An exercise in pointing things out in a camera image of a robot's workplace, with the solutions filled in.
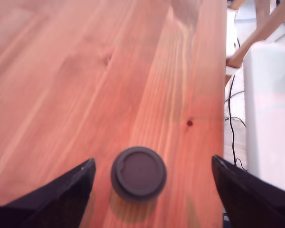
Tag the dark brown coffee capsule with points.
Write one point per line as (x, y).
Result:
(139, 172)

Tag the white box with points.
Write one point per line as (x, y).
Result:
(270, 107)

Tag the wooden chair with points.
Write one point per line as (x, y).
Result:
(263, 16)

